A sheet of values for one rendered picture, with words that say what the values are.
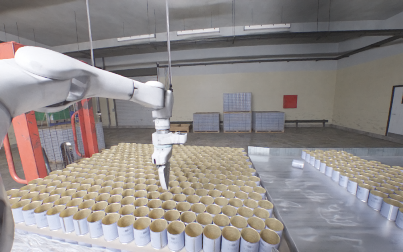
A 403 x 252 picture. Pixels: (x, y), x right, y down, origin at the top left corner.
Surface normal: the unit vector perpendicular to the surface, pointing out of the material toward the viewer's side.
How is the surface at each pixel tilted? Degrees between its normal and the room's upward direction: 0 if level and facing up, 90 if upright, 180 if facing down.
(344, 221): 0
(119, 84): 88
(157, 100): 87
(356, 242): 0
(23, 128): 90
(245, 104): 92
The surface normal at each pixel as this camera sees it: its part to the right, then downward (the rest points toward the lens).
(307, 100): -0.12, 0.16
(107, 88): 0.70, 0.49
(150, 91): 0.79, -0.04
